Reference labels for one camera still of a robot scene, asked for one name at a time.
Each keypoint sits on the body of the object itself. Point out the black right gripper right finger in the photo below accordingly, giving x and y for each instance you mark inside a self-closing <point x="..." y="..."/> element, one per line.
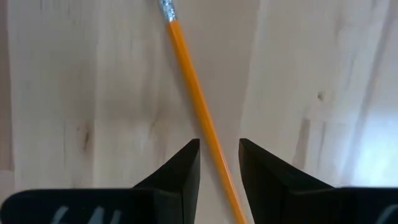
<point x="273" y="193"/>

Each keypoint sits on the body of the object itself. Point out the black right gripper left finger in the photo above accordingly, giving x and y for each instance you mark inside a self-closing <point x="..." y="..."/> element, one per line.
<point x="174" y="193"/>

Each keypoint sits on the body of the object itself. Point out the orange pencil with eraser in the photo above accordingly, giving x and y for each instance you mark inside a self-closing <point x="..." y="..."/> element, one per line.
<point x="192" y="81"/>

